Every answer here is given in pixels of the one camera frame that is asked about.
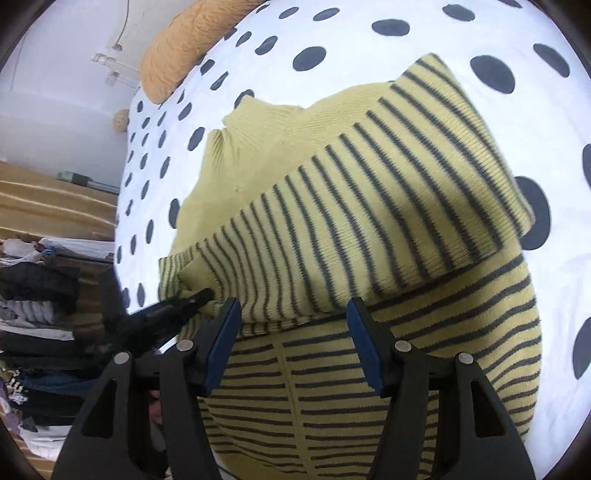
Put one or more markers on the pile of clothes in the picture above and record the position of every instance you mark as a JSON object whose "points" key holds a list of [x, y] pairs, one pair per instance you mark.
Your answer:
{"points": [[41, 286]]}

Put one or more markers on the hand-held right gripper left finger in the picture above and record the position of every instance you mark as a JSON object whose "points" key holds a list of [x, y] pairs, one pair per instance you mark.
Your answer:
{"points": [[224, 341]]}

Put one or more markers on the wall tap fitting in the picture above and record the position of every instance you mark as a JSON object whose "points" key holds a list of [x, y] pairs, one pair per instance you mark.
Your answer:
{"points": [[106, 59]]}

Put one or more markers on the orange knit pillow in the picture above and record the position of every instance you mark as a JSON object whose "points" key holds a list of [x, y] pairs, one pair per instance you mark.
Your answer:
{"points": [[184, 41]]}

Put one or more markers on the small beige round object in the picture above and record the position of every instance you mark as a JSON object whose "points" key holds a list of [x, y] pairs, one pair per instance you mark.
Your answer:
{"points": [[121, 121]]}

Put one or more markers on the yellow striped knit sweater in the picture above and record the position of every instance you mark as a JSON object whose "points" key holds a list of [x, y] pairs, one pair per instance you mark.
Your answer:
{"points": [[369, 207]]}

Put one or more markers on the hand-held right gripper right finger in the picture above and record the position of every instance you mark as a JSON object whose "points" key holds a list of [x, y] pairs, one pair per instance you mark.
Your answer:
{"points": [[364, 346]]}

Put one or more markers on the white polka dot bed sheet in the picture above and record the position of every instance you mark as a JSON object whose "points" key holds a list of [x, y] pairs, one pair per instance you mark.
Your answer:
{"points": [[323, 55]]}

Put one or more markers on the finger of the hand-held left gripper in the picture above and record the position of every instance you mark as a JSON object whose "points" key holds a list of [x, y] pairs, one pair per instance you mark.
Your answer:
{"points": [[184, 304]]}

